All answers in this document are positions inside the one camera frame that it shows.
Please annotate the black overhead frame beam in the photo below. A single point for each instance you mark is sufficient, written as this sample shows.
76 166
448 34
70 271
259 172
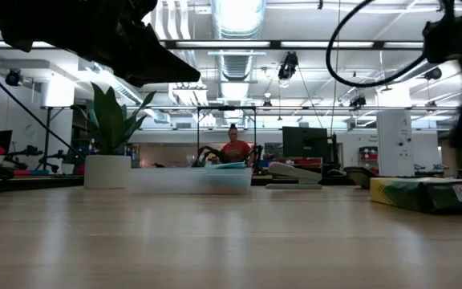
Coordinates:
275 44

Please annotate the yellow green crayon box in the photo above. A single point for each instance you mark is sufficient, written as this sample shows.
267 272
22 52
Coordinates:
423 194

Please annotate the white stapler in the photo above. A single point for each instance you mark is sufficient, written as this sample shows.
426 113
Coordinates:
295 173

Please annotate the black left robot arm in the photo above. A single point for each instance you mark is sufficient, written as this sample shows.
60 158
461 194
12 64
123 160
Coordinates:
22 20

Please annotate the black background robot arm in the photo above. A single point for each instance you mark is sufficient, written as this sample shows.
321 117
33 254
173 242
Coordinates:
257 158
209 152

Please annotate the person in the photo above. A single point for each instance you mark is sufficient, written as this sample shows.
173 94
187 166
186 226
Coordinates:
236 150

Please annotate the clear plastic storage container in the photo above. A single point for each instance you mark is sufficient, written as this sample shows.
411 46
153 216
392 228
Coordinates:
175 180

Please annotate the white column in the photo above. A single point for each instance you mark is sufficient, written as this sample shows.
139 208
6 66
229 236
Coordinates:
395 140

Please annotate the black background stand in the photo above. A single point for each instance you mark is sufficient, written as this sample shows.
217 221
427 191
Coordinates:
47 132

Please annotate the blue sticky note pad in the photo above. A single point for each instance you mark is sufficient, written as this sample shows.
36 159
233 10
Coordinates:
227 165

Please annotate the black hanging camera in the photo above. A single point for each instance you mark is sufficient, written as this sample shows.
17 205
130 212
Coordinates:
13 77
288 66
358 101
432 73

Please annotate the green plant in white pot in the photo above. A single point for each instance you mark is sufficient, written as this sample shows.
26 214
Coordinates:
108 168

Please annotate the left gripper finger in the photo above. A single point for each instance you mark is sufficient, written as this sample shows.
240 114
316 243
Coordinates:
167 64
144 80

